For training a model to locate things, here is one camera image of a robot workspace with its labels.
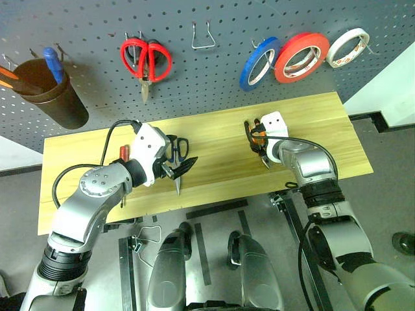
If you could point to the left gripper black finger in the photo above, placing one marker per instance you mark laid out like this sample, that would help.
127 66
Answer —
184 171
184 164

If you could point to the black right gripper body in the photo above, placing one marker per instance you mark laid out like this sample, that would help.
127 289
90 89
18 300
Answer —
261 131

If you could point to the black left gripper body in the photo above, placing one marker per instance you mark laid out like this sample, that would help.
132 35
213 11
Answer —
164 154

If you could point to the orange black pliers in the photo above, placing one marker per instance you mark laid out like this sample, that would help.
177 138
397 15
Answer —
264 158

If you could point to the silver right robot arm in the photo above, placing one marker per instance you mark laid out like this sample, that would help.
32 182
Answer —
311 165

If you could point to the long black floor tape strip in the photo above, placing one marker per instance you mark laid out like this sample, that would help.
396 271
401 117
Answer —
217 209

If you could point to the blue tape roll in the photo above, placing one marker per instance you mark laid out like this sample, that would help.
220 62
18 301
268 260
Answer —
249 64

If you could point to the metal tape hook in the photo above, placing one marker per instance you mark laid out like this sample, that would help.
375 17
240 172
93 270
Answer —
256 43
372 51

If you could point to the short black floor tape strip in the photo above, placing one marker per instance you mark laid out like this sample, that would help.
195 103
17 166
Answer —
244 223

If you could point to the red tape roll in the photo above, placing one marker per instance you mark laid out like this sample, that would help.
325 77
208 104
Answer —
304 38

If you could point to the white tape roll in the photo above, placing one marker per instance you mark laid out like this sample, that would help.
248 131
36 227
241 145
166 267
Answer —
343 38

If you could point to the small metal pegboard hook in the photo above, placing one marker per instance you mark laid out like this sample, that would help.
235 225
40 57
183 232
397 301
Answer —
34 52
8 61
61 51

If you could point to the silver robot left leg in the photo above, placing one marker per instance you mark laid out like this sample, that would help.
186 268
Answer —
168 275

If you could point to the silver robot leg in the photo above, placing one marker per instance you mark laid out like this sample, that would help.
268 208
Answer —
256 275
168 275

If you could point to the black round tool cup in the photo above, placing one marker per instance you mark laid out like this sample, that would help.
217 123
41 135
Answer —
61 107

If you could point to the double metal scissors hook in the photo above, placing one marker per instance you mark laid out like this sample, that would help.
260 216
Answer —
126 35

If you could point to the white panel with black edge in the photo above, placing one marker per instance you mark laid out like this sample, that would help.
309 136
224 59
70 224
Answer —
16 155
382 94

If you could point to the silver robot right leg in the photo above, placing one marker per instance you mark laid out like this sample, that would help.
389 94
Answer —
256 275

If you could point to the glossy black shoe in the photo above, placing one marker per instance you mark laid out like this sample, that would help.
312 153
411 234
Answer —
404 243

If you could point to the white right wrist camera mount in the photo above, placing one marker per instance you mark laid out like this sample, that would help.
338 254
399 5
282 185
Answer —
275 124

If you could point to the black metal table frame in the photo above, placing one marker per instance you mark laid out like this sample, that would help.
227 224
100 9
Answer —
126 275

